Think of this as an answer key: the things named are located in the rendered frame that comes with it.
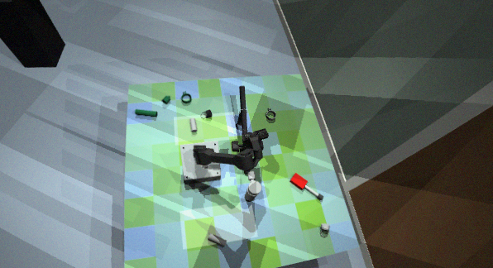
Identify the green cylinder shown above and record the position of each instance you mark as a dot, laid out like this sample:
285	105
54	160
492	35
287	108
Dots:
146	112

